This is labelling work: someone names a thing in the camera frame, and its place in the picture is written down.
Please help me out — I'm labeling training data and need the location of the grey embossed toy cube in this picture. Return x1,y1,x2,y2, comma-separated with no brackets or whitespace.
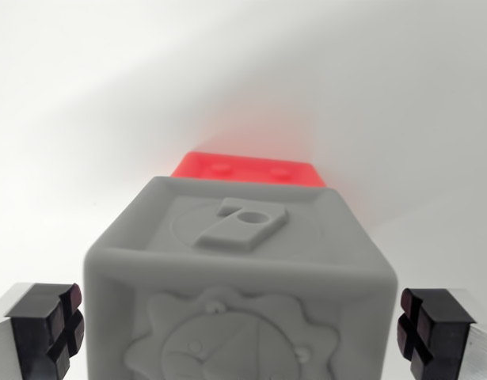
81,176,398,380

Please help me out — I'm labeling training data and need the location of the red embossed toy cube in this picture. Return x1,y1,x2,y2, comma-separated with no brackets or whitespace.
169,151,327,189

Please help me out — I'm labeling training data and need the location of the black-tipped silver gripper left finger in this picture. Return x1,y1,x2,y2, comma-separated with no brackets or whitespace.
0,282,86,380

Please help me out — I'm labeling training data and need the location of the black-tipped silver gripper right finger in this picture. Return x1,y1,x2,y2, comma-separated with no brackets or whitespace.
396,287,487,380

